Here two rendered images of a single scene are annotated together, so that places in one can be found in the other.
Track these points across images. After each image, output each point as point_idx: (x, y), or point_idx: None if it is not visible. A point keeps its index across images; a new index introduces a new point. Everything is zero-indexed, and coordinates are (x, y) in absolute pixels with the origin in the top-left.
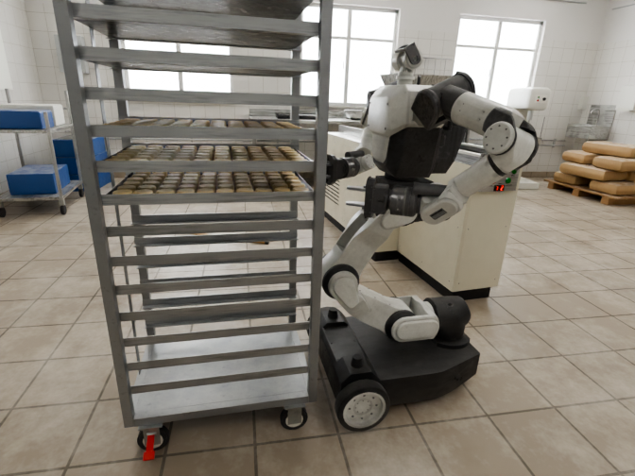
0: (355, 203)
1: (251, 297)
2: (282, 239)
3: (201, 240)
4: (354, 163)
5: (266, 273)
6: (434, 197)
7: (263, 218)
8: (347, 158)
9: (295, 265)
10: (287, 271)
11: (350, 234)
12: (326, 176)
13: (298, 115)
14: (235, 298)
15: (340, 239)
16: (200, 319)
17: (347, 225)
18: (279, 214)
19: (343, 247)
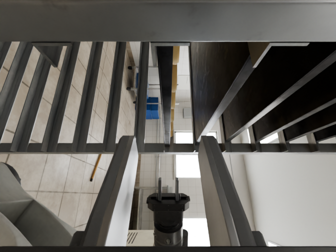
0: (123, 180)
1: (7, 94)
2: (77, 129)
3: (96, 51)
4: (175, 244)
5: (35, 113)
6: None
7: (110, 108)
8: (182, 230)
9: (34, 150)
10: (28, 139)
11: (45, 233)
12: (161, 193)
13: (237, 151)
14: (14, 78)
15: (40, 209)
16: (3, 45)
17: (70, 225)
18: (112, 128)
19: (17, 217)
